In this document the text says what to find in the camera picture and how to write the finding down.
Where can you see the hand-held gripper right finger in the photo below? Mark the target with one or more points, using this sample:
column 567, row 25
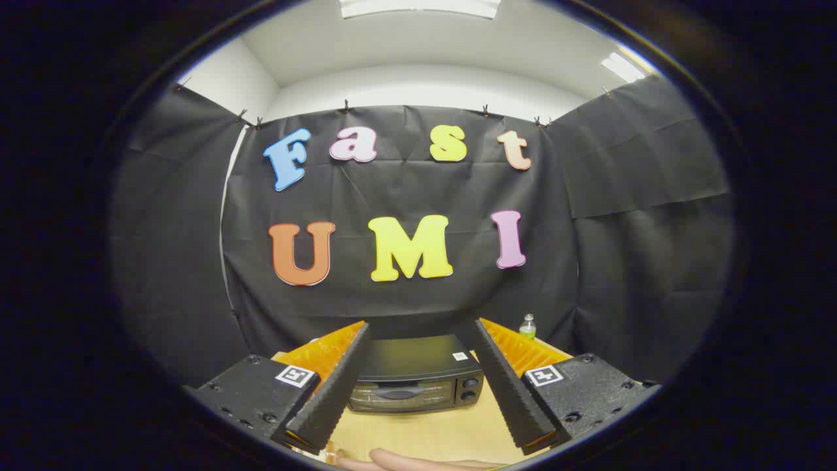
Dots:
column 513, row 399

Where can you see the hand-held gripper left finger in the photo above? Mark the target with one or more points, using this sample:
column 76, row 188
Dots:
column 333, row 399

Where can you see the black toaster oven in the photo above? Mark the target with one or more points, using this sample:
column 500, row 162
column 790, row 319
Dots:
column 412, row 356

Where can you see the green label plastic bottle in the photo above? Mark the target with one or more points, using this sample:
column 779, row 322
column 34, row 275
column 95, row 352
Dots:
column 528, row 327

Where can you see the small ceiling light panel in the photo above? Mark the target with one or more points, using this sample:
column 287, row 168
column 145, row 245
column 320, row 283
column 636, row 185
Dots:
column 622, row 67

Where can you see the long ceiling light panel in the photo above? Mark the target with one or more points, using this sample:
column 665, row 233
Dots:
column 418, row 6

